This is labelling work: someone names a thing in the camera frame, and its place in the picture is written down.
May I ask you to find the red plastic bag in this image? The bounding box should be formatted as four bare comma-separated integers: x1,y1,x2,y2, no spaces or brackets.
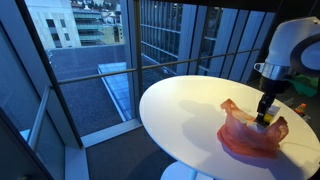
217,99,289,158

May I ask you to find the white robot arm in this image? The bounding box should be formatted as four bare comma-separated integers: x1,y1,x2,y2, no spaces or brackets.
254,16,320,127

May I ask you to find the metal window railing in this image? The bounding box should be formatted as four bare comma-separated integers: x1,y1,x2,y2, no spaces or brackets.
27,50,247,150

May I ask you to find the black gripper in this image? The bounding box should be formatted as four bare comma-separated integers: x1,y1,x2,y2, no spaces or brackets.
256,77,289,125

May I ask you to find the yellow and brown bottle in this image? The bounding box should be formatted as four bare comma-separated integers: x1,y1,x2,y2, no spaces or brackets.
263,114,273,123

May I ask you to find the orange black clamp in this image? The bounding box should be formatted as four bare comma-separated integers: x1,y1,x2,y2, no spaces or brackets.
294,103,306,116

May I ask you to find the green cloth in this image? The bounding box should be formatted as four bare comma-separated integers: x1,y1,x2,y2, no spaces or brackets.
289,74,319,97

